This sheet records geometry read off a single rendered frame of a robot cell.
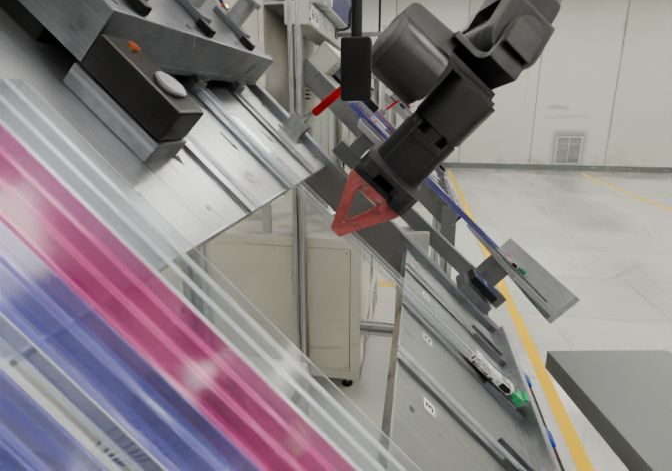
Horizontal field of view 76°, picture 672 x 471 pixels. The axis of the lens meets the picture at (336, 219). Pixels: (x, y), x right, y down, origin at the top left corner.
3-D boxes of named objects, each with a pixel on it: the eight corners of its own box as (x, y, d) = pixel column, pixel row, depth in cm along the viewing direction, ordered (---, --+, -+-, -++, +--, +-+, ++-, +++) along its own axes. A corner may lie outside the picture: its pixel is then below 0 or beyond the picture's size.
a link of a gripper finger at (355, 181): (306, 218, 46) (366, 154, 42) (323, 199, 52) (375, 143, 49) (353, 261, 46) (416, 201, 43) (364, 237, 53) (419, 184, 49)
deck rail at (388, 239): (470, 349, 71) (500, 328, 70) (471, 356, 70) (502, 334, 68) (160, 37, 68) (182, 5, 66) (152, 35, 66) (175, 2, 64)
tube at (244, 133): (516, 399, 51) (524, 394, 51) (518, 408, 50) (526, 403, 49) (202, 95, 48) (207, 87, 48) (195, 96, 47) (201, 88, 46)
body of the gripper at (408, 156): (354, 168, 41) (410, 109, 38) (370, 150, 50) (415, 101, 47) (404, 215, 41) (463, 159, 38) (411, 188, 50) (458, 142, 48)
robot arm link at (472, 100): (512, 108, 39) (493, 94, 44) (459, 56, 37) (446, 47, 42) (454, 163, 42) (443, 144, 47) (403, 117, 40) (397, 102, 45)
